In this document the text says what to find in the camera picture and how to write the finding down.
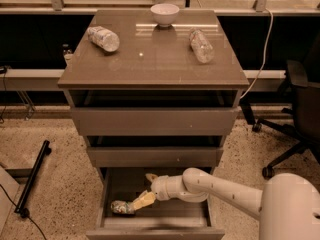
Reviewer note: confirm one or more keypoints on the grey drawer cabinet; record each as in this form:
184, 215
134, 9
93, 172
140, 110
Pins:
154, 67

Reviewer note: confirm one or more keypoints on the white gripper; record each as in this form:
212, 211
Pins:
160, 187

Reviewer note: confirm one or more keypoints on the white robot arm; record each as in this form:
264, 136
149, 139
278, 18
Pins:
287, 207

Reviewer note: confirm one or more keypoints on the clear plastic bottle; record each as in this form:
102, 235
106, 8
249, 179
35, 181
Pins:
104, 38
201, 46

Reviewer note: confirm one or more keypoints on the black bar stand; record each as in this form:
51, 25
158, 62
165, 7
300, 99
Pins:
20, 207

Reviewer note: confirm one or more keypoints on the grey top drawer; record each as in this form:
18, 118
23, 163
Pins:
99, 121

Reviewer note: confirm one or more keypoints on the black office chair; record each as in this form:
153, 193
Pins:
305, 110

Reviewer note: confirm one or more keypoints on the grey drawer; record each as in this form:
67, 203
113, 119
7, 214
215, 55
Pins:
168, 220
155, 151
99, 121

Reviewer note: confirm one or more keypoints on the grey middle drawer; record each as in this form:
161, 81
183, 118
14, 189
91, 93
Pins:
155, 151

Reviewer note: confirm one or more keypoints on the grey bottom drawer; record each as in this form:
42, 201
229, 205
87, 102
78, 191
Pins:
168, 220

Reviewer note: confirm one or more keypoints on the white bowl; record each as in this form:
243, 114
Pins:
164, 14

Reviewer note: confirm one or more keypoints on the right clear plastic bottle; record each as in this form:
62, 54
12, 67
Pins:
201, 46

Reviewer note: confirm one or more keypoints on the left clear plastic bottle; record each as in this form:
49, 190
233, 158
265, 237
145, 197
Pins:
104, 38

